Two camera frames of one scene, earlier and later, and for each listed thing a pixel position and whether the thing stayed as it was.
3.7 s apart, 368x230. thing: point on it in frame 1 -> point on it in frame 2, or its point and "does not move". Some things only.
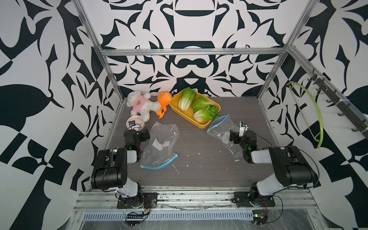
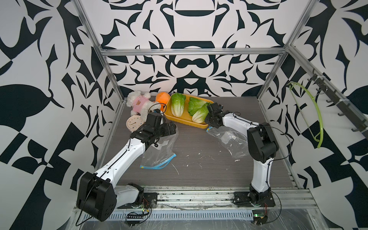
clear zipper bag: [221, 131] does not move
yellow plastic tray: [189, 114] -> [186, 118]
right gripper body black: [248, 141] -> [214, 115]
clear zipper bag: [160, 151] does not move
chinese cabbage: [206, 114] does not move
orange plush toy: [164, 98] does not move
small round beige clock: [139, 123] does not move
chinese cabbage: [188, 95] -> [178, 102]
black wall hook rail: [350, 111] does not move
